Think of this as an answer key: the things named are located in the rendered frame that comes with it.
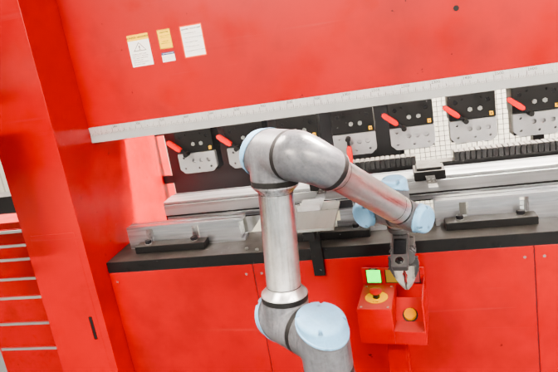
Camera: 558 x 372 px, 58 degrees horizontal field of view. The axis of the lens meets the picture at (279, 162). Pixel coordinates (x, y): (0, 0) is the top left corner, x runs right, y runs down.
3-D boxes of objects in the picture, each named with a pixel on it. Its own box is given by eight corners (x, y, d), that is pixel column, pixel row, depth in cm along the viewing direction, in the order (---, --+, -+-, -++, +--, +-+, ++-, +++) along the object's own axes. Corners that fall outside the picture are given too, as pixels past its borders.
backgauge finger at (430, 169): (417, 193, 188) (415, 180, 187) (413, 173, 212) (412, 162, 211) (451, 190, 185) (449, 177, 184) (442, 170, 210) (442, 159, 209)
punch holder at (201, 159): (181, 174, 196) (173, 133, 193) (189, 168, 205) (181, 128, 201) (217, 170, 193) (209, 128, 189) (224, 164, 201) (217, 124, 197)
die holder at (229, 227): (131, 249, 212) (125, 227, 209) (137, 243, 217) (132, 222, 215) (245, 240, 200) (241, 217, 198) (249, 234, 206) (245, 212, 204)
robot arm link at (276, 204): (289, 364, 118) (269, 132, 109) (252, 341, 130) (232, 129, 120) (327, 345, 125) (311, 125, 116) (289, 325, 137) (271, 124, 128)
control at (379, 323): (361, 343, 159) (354, 291, 155) (368, 315, 174) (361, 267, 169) (427, 345, 152) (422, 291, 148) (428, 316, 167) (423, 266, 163)
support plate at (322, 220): (280, 234, 169) (280, 232, 169) (293, 207, 194) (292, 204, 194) (334, 230, 165) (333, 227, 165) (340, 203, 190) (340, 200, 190)
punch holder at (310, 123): (281, 163, 187) (274, 119, 184) (286, 157, 195) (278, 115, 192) (321, 159, 184) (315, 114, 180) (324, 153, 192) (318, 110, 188)
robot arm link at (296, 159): (318, 121, 102) (442, 203, 131) (284, 120, 111) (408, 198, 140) (297, 174, 100) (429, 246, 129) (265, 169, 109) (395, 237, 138)
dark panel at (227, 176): (178, 201, 261) (159, 117, 251) (179, 200, 263) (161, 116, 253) (403, 179, 236) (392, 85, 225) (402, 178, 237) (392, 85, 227)
